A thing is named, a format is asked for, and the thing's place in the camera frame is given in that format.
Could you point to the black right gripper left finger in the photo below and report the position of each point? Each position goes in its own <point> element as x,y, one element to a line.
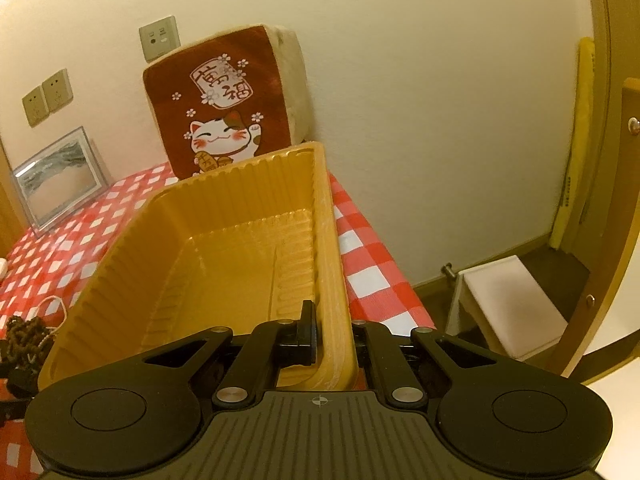
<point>255,360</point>

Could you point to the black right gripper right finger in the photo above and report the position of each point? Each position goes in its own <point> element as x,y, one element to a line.
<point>386,367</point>

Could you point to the yellow plastic tray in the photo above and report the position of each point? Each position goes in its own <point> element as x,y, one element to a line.
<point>238,246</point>

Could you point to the red white checkered tablecloth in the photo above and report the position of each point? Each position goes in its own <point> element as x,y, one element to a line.
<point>46,274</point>

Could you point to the red lucky cat cushion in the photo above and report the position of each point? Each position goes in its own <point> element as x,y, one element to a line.
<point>233,96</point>

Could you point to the silver framed sand picture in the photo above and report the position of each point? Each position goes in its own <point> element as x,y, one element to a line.
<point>58,180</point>

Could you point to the yellow flat board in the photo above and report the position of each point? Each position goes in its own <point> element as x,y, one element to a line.
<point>580,139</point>

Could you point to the wooden chair frame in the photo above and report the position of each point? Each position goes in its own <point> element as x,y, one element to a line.
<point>605,227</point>

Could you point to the grey wall socket plate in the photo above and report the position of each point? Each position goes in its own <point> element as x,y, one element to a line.
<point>159,38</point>

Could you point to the double wall outlet right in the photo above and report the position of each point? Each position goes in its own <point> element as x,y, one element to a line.
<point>57,90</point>

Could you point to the double wall outlet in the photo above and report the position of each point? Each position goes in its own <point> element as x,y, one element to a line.
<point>35,106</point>
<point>57,90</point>

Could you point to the double wall outlet left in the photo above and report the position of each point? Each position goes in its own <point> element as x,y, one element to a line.
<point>35,106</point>

